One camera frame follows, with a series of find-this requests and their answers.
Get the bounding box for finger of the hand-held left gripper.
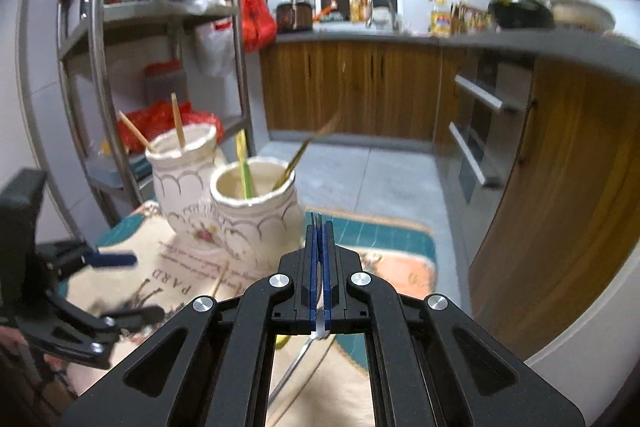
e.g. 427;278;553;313
74;305;167;354
32;241;139;279

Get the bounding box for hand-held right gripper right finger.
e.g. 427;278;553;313
320;214;586;427

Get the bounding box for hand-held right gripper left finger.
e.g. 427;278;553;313
60;211;321;427

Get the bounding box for white ceramic double utensil holder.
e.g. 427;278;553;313
145;122;303;273

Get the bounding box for wooden chopstick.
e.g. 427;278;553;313
171;93;187;148
211;261;230;299
118;110;156;154

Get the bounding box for white handled utensil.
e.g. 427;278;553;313
267;212;331;413

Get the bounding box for printed horse tablecloth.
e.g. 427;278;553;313
65;199;438;427

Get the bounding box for large red plastic bag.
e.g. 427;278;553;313
117;101;221;152

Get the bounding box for wooden base cabinets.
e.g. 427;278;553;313
260;39;640;358

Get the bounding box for red lidded container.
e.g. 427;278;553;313
145;62;183;105

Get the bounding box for built-in steel oven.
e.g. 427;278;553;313
447;52;536;208

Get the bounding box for hanging white plastic bag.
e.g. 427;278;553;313
195;19;236;78

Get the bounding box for dark red pressure cooker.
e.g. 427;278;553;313
276;0;315;32

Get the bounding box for stainless steel shelf rack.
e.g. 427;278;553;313
52;0;256;228

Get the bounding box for hanging red plastic bag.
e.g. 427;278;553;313
239;0;278;52

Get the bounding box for yellow oil bottle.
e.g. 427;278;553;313
431;0;451;34

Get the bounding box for black wok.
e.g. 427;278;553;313
487;0;556;30

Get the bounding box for white clay pot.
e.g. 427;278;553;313
547;0;616;32

